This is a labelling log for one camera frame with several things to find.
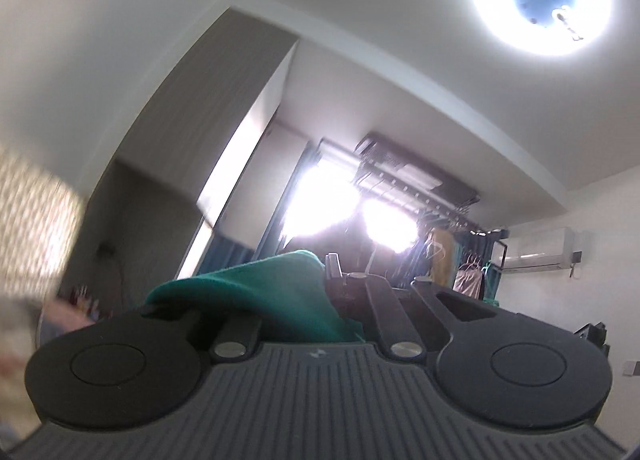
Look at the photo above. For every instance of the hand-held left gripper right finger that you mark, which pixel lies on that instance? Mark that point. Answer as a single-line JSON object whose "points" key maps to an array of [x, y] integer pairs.
{"points": [[395, 320]]}

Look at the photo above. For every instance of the ceiling clothes drying rack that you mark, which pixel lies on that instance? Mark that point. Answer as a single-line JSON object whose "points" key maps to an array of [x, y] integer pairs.
{"points": [[395, 168]]}

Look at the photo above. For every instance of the patchwork quilt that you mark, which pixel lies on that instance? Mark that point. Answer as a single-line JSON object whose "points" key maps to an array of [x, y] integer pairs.
{"points": [[65, 315]]}

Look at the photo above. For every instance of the white air conditioner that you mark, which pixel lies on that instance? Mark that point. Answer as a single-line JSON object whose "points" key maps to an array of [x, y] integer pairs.
{"points": [[540, 250]]}

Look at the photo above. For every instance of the beige quilted headboard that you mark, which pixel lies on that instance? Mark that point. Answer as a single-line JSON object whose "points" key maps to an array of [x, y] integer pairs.
{"points": [[35, 220]]}

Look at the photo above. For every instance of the pink hanging garment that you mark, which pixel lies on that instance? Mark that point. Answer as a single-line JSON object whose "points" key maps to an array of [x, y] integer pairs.
{"points": [[467, 282]]}

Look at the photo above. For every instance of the teal hanging garment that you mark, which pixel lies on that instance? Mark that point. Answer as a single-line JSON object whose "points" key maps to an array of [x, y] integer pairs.
{"points": [[491, 285]]}

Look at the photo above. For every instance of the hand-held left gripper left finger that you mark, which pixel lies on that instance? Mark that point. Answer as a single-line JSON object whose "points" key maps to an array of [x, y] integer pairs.
{"points": [[240, 335]]}

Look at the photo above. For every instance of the green hoodie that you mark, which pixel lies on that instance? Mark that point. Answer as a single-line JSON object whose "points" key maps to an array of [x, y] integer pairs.
{"points": [[240, 285]]}

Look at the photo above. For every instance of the yellow hanging garment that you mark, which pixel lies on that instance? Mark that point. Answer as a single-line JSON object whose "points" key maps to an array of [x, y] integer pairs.
{"points": [[442, 260]]}

